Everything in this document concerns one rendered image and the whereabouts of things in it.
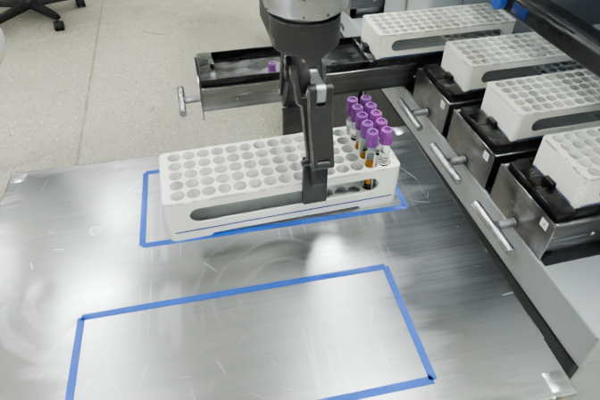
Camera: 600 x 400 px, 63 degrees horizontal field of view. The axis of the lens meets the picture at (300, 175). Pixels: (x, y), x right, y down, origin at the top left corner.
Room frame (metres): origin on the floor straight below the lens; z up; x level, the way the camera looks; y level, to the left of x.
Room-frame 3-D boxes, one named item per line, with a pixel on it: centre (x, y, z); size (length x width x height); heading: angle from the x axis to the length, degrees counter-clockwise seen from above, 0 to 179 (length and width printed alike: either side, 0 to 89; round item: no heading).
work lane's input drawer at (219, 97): (0.93, -0.11, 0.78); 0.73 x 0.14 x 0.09; 104
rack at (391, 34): (0.97, -0.28, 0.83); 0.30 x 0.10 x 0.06; 104
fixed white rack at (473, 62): (0.85, -0.43, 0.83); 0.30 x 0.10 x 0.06; 104
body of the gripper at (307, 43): (0.50, 0.00, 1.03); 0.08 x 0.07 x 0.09; 14
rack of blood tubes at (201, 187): (0.49, 0.03, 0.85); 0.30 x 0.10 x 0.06; 104
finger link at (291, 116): (0.55, 0.01, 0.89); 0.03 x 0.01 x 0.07; 104
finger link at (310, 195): (0.44, -0.02, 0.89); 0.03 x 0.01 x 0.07; 104
